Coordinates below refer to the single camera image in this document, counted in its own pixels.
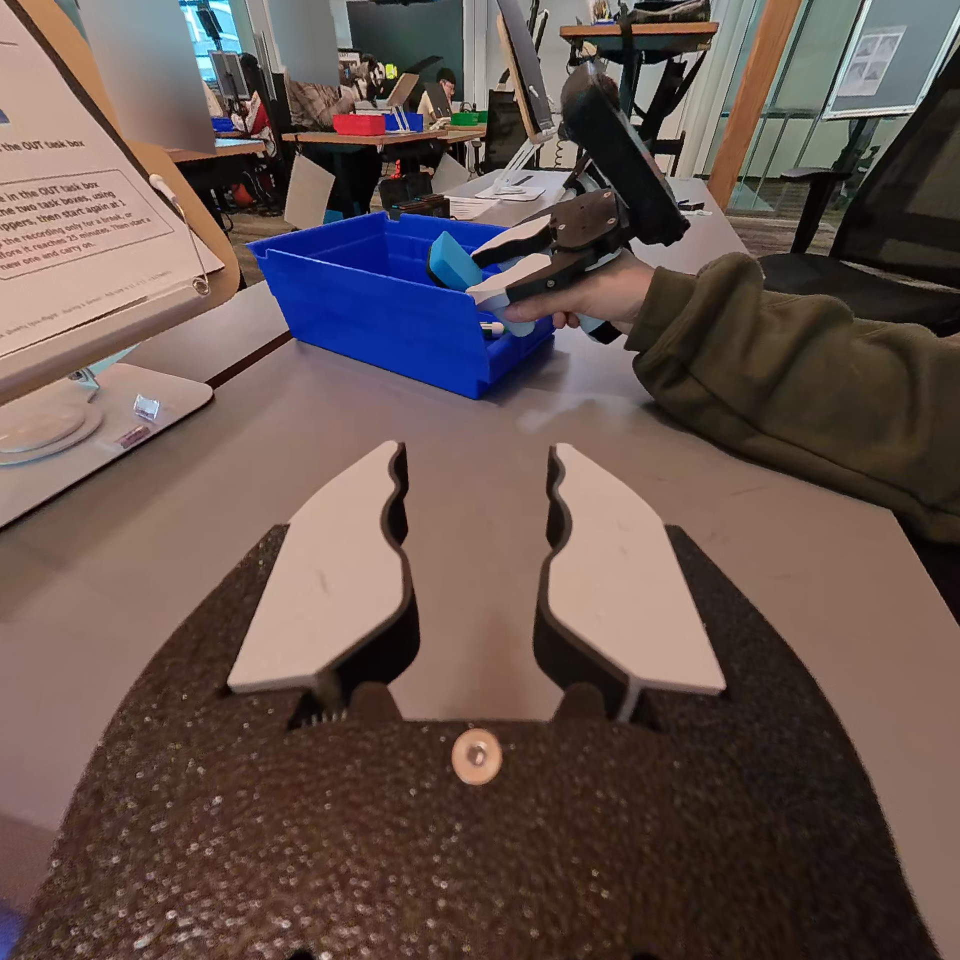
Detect wooden-top desk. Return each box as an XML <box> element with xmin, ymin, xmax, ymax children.
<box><xmin>282</xmin><ymin>127</ymin><xmax>487</xmax><ymax>219</ymax></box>
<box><xmin>165</xmin><ymin>137</ymin><xmax>269</xmax><ymax>226</ymax></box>

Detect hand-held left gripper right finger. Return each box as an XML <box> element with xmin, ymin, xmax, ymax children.
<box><xmin>533</xmin><ymin>442</ymin><xmax>728</xmax><ymax>723</ymax></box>

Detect loose white papers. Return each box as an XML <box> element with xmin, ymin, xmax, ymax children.
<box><xmin>442</xmin><ymin>192</ymin><xmax>513</xmax><ymax>222</ymax></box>

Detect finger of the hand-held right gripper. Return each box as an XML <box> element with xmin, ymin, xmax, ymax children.
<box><xmin>464</xmin><ymin>253</ymin><xmax>554</xmax><ymax>310</ymax></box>
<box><xmin>470</xmin><ymin>211</ymin><xmax>558</xmax><ymax>270</ymax></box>

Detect grey notice board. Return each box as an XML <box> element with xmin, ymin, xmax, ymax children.
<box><xmin>820</xmin><ymin>0</ymin><xmax>959</xmax><ymax>122</ymax></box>

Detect black box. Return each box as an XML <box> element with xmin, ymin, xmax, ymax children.
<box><xmin>378</xmin><ymin>175</ymin><xmax>452</xmax><ymax>221</ymax></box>

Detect person's right hand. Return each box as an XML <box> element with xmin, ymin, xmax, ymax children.
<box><xmin>502</xmin><ymin>249</ymin><xmax>659</xmax><ymax>336</ymax></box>

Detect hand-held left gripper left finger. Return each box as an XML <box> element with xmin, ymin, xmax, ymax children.
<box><xmin>226</xmin><ymin>440</ymin><xmax>421</xmax><ymax>725</ymax></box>

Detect standing desk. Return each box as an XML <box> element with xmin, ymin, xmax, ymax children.
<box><xmin>558</xmin><ymin>21</ymin><xmax>720</xmax><ymax>155</ymax></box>

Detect blue plastic bin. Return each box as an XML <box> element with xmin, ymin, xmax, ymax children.
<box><xmin>246</xmin><ymin>210</ymin><xmax>558</xmax><ymax>401</ymax></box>

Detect tall tilted display stand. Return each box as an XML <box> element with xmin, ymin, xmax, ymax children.
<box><xmin>475</xmin><ymin>0</ymin><xmax>561</xmax><ymax>202</ymax></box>

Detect black office chair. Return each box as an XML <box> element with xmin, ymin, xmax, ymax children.
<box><xmin>757</xmin><ymin>66</ymin><xmax>960</xmax><ymax>336</ymax></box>

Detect wooden post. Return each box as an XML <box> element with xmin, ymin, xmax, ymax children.
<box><xmin>706</xmin><ymin>0</ymin><xmax>804</xmax><ymax>213</ymax></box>

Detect blue whiteboard eraser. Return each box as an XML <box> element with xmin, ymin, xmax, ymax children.
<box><xmin>425</xmin><ymin>231</ymin><xmax>490</xmax><ymax>292</ymax></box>

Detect person's right forearm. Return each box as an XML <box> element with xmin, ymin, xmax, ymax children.
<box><xmin>624</xmin><ymin>252</ymin><xmax>960</xmax><ymax>543</ymax></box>

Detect black monitor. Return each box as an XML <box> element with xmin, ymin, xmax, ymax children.
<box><xmin>345</xmin><ymin>0</ymin><xmax>465</xmax><ymax>76</ymax></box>

